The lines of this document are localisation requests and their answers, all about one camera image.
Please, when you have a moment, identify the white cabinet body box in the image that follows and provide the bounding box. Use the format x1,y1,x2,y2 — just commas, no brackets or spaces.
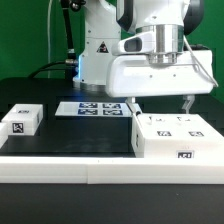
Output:
131,113,224,159

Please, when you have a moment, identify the black cable hose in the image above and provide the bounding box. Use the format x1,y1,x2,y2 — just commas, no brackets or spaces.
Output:
27,0,87,80

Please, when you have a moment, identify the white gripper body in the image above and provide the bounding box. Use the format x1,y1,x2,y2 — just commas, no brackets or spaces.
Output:
106,51,213,97

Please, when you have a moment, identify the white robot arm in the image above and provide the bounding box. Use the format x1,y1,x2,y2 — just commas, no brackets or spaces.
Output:
60,0,217,114

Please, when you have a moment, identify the white thin cable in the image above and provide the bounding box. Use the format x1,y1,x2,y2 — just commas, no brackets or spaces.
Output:
46,0,54,79

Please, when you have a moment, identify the white base marker plate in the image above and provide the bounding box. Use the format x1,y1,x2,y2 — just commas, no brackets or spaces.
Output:
55,102,132,117

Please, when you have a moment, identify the white cabinet top block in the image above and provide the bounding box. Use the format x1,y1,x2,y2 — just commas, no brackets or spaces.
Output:
2,104,43,136

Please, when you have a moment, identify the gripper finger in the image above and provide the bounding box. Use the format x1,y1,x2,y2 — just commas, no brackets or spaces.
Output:
182,95,195,114
125,97,142,116

